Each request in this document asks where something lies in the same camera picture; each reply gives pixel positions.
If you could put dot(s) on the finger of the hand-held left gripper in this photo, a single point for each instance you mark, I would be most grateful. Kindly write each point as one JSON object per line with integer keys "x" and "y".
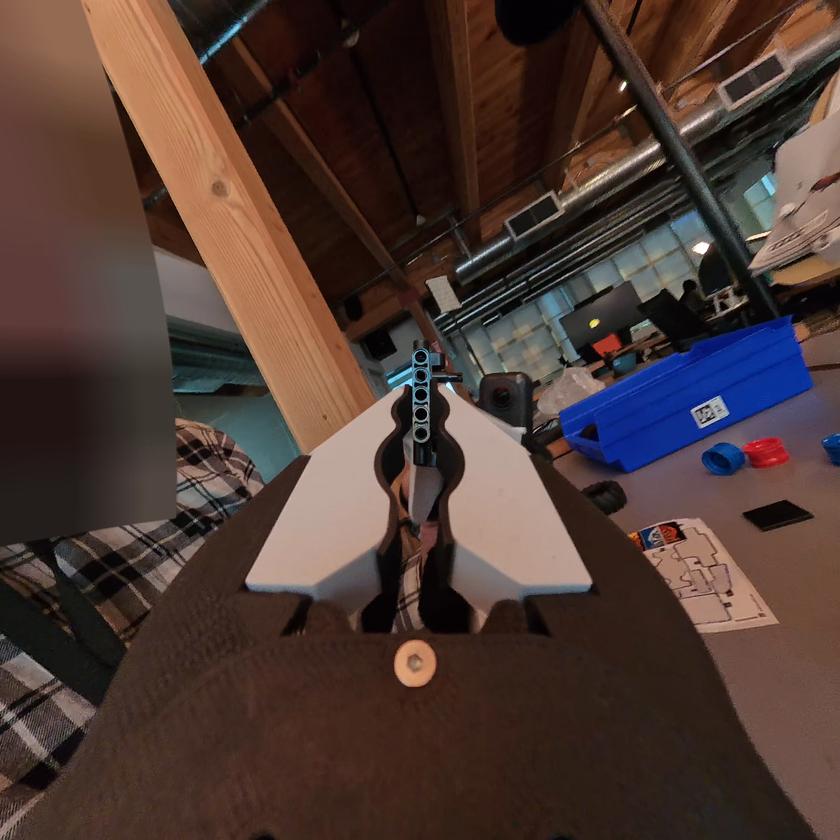
{"x": 423, "y": 495}

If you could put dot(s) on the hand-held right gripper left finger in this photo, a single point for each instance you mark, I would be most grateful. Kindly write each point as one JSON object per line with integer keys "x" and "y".
{"x": 315, "y": 525}

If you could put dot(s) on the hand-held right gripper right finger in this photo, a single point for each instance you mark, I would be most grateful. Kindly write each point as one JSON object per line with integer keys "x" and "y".
{"x": 518, "y": 525}

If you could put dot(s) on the black toy beam assembly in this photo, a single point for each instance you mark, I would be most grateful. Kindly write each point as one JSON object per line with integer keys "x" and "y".
{"x": 421, "y": 400}

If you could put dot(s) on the person's left forearm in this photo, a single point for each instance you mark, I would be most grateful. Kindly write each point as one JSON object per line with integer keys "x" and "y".
{"x": 210, "y": 459}

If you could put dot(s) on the grey desk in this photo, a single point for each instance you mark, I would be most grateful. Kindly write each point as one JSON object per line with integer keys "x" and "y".
{"x": 774, "y": 709}

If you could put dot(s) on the clear plastic bag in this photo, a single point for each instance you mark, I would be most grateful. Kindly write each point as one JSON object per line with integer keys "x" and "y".
{"x": 571, "y": 390}

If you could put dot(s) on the black toy tire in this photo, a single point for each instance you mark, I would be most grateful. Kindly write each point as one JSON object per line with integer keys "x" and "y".
{"x": 607, "y": 497}

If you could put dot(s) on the orange chair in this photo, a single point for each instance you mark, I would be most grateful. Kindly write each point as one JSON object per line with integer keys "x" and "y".
{"x": 605, "y": 346}

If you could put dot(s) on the white paper sign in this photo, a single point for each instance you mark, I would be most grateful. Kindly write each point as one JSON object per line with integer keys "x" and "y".
{"x": 443, "y": 294}

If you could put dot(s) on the black monitor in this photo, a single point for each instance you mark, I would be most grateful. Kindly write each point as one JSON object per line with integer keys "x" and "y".
{"x": 600, "y": 312}

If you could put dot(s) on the blue plastic bin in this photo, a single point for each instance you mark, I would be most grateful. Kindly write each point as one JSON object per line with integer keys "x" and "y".
{"x": 682, "y": 400}

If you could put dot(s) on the black office chair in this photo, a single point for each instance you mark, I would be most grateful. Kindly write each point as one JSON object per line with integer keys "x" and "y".
{"x": 669, "y": 321}

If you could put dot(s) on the sticker sheet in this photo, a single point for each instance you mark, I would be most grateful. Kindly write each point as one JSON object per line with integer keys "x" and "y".
{"x": 715, "y": 584}

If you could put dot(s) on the blue toy wheel rim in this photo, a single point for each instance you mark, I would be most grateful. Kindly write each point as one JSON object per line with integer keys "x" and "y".
{"x": 722, "y": 457}
{"x": 832, "y": 449}

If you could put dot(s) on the red toy wheel rim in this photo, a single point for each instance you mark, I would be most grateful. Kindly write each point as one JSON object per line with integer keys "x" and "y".
{"x": 764, "y": 453}

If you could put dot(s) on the black square tile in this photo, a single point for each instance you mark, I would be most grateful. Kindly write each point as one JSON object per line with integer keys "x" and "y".
{"x": 778, "y": 515}

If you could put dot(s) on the black metal pole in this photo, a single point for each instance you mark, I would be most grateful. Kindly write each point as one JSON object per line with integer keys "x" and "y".
{"x": 682, "y": 144}

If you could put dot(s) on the person's plaid shirt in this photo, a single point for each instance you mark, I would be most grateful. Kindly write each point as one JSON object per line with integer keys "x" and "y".
{"x": 39, "y": 695}

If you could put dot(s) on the white cardboard box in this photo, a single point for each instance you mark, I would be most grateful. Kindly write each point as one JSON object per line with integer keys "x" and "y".
{"x": 804, "y": 197}

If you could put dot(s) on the black wall speaker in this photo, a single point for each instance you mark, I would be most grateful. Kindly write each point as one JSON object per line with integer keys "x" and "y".
{"x": 379, "y": 344}

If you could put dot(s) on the silver air duct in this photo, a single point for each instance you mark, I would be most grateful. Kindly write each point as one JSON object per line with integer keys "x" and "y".
{"x": 623, "y": 170}

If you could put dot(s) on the wooden post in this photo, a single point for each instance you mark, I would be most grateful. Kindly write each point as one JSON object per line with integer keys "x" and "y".
{"x": 229, "y": 229}

